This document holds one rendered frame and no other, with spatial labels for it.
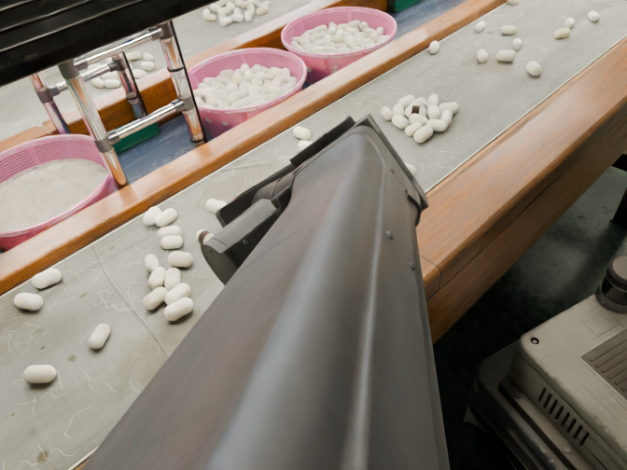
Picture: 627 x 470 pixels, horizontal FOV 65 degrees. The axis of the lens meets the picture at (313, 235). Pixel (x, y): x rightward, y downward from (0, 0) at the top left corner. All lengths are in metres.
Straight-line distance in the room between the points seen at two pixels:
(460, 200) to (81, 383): 0.53
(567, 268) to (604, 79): 0.82
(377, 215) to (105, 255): 0.65
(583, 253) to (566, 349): 0.89
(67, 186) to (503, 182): 0.71
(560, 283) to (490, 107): 0.84
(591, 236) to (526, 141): 1.05
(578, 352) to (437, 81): 0.56
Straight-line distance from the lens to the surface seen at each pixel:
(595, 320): 1.01
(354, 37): 1.25
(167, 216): 0.77
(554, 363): 0.93
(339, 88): 1.00
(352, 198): 0.16
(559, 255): 1.77
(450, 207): 0.71
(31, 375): 0.67
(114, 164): 0.83
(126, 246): 0.78
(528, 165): 0.80
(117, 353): 0.65
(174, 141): 1.10
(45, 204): 0.94
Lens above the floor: 1.23
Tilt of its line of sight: 44 degrees down
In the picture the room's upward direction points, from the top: 8 degrees counter-clockwise
